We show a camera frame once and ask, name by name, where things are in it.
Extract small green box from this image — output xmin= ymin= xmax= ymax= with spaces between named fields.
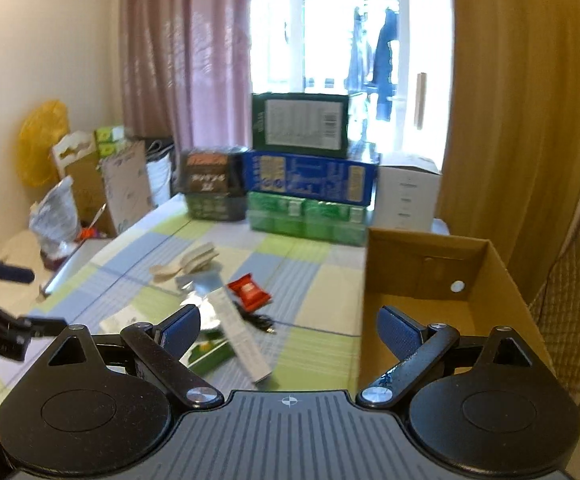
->
xmin=187 ymin=337 xmax=235 ymax=375

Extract yellow plastic bag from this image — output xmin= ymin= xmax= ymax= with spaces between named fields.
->
xmin=17 ymin=101 xmax=71 ymax=189

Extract black food container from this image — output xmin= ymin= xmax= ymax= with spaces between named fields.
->
xmin=179 ymin=147 xmax=249 ymax=222

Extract checked cloth desktop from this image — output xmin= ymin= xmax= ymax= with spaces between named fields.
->
xmin=0 ymin=194 xmax=450 ymax=411

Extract white bucket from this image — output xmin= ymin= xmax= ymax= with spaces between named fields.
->
xmin=146 ymin=159 xmax=173 ymax=207

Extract dark green carton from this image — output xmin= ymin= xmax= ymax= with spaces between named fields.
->
xmin=251 ymin=91 xmax=351 ymax=159

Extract brown cardboard box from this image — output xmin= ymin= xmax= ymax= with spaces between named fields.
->
xmin=360 ymin=227 xmax=555 ymax=393

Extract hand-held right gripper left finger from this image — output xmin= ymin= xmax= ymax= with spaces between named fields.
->
xmin=45 ymin=304 xmax=223 ymax=409

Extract green wrapped pack bundle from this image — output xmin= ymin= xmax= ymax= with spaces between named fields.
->
xmin=246 ymin=191 xmax=371 ymax=247

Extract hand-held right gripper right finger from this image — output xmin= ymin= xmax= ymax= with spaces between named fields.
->
xmin=356 ymin=305 xmax=555 ymax=408

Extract silver foil packet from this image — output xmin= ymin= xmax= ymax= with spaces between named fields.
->
xmin=175 ymin=271 xmax=223 ymax=297

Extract glass balcony door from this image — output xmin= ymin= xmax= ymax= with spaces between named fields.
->
xmin=249 ymin=0 xmax=453 ymax=161

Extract brown cardboard boxes pile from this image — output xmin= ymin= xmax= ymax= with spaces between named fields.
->
xmin=101 ymin=141 xmax=155 ymax=235

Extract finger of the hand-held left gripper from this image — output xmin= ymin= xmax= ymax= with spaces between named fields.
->
xmin=0 ymin=292 xmax=69 ymax=362
xmin=0 ymin=249 xmax=36 ymax=284

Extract black cable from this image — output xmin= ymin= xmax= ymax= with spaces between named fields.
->
xmin=242 ymin=312 xmax=277 ymax=335

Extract torn white cardboard box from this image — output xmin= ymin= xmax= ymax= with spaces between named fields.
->
xmin=51 ymin=130 xmax=104 ymax=226

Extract quilted beige chair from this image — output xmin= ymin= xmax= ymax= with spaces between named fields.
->
xmin=530 ymin=200 xmax=580 ymax=407

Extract long white tube box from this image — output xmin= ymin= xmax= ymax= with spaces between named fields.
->
xmin=205 ymin=287 xmax=273 ymax=383

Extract light green small boxes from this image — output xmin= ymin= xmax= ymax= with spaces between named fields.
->
xmin=94 ymin=126 xmax=127 ymax=157

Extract yellow-brown curtain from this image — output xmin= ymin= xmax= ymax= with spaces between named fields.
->
xmin=440 ymin=0 xmax=580 ymax=306

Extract pink curtain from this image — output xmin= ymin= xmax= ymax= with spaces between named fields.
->
xmin=120 ymin=0 xmax=253 ymax=152

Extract red snack packet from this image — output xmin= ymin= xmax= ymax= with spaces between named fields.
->
xmin=227 ymin=274 xmax=274 ymax=311

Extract white carton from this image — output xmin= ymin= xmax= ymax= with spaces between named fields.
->
xmin=372 ymin=152 xmax=443 ymax=233

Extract white plastic bag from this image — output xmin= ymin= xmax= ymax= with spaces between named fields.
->
xmin=29 ymin=176 xmax=82 ymax=259

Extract beige speckled spoon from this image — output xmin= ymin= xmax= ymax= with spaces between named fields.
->
xmin=150 ymin=242 xmax=221 ymax=284

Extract blue milk carton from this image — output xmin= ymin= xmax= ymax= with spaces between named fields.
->
xmin=242 ymin=149 xmax=381 ymax=207

